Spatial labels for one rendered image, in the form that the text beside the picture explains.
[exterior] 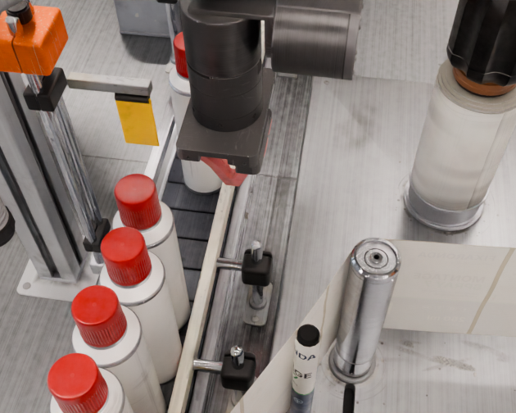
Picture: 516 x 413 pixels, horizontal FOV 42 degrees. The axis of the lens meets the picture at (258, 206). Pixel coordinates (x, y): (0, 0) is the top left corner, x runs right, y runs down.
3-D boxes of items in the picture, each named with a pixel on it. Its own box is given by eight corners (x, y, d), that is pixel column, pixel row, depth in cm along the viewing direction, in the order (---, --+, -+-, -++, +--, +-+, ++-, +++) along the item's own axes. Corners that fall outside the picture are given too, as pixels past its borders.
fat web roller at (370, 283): (373, 388, 64) (406, 286, 49) (326, 381, 64) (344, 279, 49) (376, 344, 67) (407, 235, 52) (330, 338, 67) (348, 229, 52)
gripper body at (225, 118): (275, 84, 59) (276, 14, 53) (256, 173, 53) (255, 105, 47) (203, 77, 60) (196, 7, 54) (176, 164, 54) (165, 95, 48)
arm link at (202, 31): (187, -43, 48) (167, 6, 44) (283, -34, 47) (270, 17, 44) (196, 36, 53) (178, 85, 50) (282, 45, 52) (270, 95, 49)
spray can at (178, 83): (223, 197, 78) (211, 60, 62) (179, 192, 79) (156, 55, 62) (231, 164, 81) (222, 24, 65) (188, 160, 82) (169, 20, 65)
